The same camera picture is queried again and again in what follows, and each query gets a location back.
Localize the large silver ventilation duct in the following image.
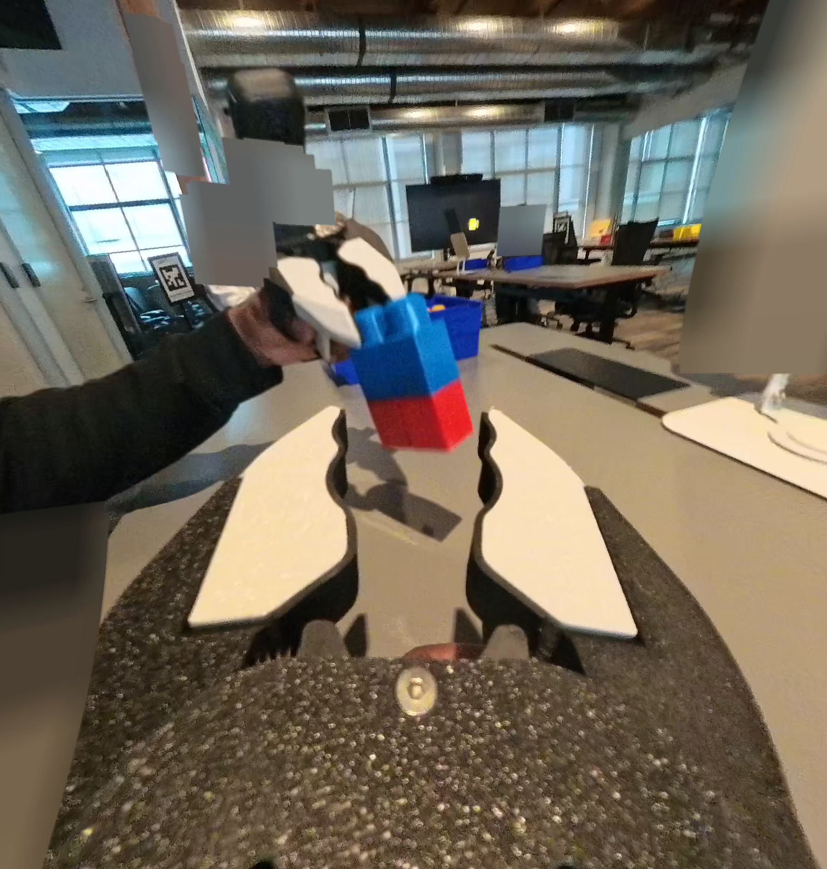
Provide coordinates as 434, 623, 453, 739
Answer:
183, 10, 727, 65

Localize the black white marker tag sign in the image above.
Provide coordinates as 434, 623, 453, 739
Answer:
149, 253, 196, 304

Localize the long wooden desk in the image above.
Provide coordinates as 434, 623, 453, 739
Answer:
454, 263, 672, 342

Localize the black desk pad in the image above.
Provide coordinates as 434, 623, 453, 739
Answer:
525, 348, 690, 402

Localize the blue mega block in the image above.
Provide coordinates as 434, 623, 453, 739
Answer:
349, 292, 466, 403

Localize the thin silver ventilation duct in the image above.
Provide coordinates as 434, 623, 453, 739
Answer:
206, 68, 633, 104

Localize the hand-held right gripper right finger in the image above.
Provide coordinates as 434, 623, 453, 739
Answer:
466, 407, 640, 642

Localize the white round stand base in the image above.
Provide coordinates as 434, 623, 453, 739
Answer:
766, 413, 827, 467

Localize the red mega block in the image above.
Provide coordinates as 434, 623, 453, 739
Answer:
366, 379, 475, 453

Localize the person's left forearm black sleeve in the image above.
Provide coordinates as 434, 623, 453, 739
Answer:
0, 309, 285, 518

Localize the person's left hand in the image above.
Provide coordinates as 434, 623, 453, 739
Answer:
227, 285, 333, 371

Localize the blue plastic bin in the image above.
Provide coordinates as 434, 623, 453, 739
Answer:
332, 295, 484, 386

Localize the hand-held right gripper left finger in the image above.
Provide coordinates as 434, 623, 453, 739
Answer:
186, 406, 359, 659

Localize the glass window wall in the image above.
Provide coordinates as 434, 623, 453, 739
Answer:
627, 112, 731, 226
305, 125, 606, 262
47, 159, 192, 274

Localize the white door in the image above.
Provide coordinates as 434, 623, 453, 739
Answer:
0, 81, 133, 403

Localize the large black monitor screen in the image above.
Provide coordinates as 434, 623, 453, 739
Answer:
405, 178, 501, 253

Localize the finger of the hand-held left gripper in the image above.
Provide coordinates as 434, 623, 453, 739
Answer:
335, 227, 409, 304
270, 257, 363, 349

